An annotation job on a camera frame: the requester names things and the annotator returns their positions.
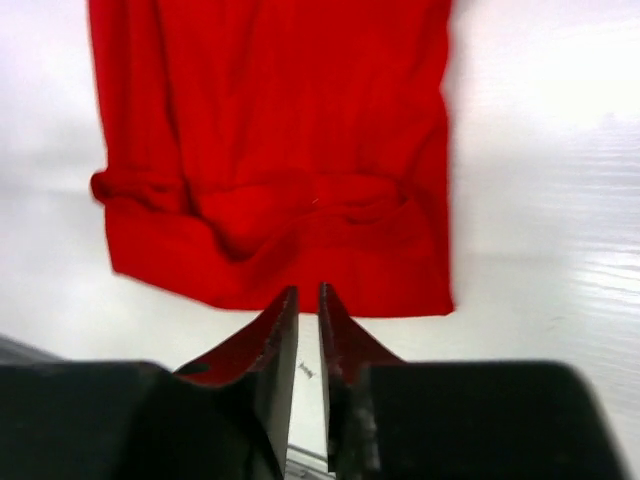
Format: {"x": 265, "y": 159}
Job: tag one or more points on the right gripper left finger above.
{"x": 223, "y": 415}

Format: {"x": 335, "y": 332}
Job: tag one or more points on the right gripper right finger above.
{"x": 387, "y": 418}

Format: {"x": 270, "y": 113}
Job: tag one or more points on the red t-shirt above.
{"x": 253, "y": 145}

